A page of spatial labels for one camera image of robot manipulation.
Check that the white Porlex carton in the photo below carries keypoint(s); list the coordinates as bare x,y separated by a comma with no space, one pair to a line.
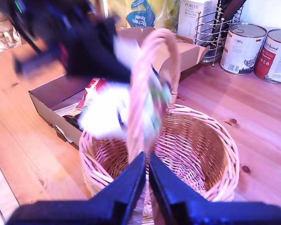
192,16

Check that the tin can with white label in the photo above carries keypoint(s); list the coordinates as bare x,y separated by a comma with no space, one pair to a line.
241,49

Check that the yellow kitchen towel pack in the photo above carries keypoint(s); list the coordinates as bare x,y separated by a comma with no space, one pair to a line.
140,16

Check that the tin can with red label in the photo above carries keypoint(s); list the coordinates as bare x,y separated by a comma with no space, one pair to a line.
274,58

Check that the white pack with red print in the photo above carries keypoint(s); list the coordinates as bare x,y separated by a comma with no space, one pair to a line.
68,109

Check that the red mini eggs bag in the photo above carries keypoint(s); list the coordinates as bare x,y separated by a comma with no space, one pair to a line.
96,85

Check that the brown cardboard box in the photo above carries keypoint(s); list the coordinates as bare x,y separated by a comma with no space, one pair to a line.
51,117

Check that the white paper slip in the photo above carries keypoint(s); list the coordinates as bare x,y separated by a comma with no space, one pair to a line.
64,134

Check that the white Galaxy mini eggs bag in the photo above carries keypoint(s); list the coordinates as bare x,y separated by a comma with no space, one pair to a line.
103,110

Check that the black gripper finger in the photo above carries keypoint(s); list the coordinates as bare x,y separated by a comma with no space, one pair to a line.
112,47
84,58
131,187
164,187

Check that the orange tabby cat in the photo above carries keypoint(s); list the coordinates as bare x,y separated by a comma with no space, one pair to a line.
0,28

